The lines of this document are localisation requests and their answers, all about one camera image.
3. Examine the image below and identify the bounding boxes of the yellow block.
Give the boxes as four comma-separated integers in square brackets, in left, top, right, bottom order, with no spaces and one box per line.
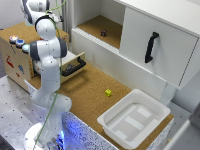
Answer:
[104,88,113,98]

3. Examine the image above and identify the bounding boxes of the wooden drawer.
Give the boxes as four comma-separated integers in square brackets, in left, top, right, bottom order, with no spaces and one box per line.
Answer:
[59,51,87,85]

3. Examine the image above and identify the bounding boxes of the purple block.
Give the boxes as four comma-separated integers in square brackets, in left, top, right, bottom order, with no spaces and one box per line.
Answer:
[100,29,108,37]

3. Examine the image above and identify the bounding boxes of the wooden drawer box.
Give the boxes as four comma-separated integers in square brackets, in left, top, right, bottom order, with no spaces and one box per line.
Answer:
[0,21,71,93]

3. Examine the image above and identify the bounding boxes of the white cabinet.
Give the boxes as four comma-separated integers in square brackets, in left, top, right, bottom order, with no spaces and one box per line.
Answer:
[70,0,200,106]

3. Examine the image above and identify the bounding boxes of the white plastic box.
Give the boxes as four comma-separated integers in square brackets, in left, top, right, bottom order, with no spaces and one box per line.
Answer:
[96,88,172,150]

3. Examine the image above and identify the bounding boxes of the white sliding door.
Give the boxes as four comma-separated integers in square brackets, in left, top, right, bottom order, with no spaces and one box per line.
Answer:
[118,6,200,89]

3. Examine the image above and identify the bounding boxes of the green button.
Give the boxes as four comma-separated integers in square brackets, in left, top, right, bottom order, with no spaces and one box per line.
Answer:
[21,44,32,55]

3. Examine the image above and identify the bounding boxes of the blue button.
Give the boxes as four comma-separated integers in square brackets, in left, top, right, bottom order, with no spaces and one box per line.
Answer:
[15,38,26,48]

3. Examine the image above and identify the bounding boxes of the red button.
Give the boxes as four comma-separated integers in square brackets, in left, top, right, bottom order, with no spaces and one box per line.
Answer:
[8,35,19,45]

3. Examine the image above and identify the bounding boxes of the black drawer handle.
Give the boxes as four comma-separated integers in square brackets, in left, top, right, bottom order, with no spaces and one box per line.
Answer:
[61,56,87,78]

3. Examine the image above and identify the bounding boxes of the black door handle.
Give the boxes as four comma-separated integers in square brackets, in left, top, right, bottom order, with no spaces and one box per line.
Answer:
[144,31,161,64]

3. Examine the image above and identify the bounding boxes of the green cable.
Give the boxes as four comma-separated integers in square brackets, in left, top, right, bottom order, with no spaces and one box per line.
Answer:
[32,0,70,150]

